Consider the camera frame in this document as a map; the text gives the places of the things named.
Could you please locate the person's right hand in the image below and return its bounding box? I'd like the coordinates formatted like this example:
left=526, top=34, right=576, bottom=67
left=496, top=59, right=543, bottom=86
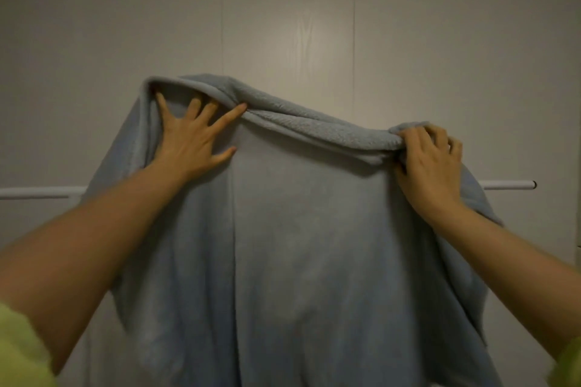
left=393, top=124, right=464, bottom=225

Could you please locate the person's left hand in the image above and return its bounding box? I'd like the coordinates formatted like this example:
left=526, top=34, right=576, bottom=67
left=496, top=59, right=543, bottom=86
left=152, top=91, right=248, bottom=186

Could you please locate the white towel rail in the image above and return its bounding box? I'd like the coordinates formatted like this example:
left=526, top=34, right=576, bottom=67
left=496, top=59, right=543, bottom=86
left=0, top=179, right=538, bottom=201

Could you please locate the light blue towel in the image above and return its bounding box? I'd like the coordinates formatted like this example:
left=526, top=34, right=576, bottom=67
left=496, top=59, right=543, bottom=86
left=81, top=73, right=505, bottom=387

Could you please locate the person's left forearm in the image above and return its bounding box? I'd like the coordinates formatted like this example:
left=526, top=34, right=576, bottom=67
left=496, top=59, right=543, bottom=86
left=0, top=162, right=189, bottom=376

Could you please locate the person's right forearm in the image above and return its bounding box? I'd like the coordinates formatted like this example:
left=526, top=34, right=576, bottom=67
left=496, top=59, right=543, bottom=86
left=428, top=200, right=581, bottom=360

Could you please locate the yellow-green long-sleeve shirt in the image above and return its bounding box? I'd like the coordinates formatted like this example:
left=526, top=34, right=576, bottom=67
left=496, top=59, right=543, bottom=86
left=0, top=302, right=581, bottom=387

